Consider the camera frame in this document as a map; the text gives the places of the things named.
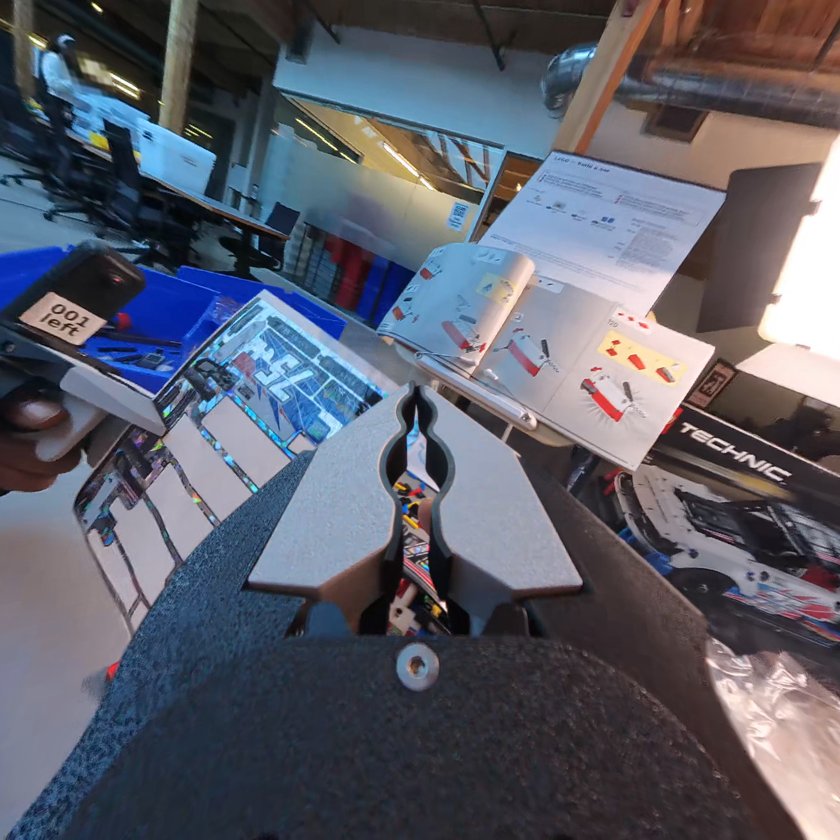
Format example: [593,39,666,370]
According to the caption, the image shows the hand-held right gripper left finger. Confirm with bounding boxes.
[246,384,419,635]

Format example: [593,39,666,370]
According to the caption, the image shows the printed task sheet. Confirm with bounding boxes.
[482,151,728,316]

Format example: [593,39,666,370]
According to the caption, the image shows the person's left hand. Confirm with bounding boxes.
[0,394,86,494]

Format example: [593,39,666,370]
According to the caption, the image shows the clear plastic bags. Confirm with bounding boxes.
[705,637,840,840]

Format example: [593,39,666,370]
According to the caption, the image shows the blue plastic bin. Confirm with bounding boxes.
[0,246,253,395]
[177,264,349,342]

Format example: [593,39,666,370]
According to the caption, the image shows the lego set box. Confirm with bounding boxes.
[577,403,840,651]

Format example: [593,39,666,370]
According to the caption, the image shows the lego race car model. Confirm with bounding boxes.
[387,525,454,636]

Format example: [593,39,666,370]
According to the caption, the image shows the white storage boxes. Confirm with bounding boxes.
[136,121,217,198]

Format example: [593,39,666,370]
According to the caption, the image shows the white book stand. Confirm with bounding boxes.
[394,341,578,447]

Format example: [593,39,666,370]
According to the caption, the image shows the lego instruction booklet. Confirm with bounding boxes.
[377,243,716,472]

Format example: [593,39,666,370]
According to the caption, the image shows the stack of red blue bins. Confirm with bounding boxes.
[322,233,414,328]

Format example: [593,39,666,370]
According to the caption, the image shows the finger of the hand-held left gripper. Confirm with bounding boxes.
[59,364,169,437]

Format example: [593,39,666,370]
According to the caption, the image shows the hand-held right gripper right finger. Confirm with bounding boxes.
[416,386,585,635]

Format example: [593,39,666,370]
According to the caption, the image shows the holographic sticker sheet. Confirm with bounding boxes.
[72,289,388,634]

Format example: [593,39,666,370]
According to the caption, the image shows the metal ventilation duct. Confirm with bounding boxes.
[541,42,840,129]

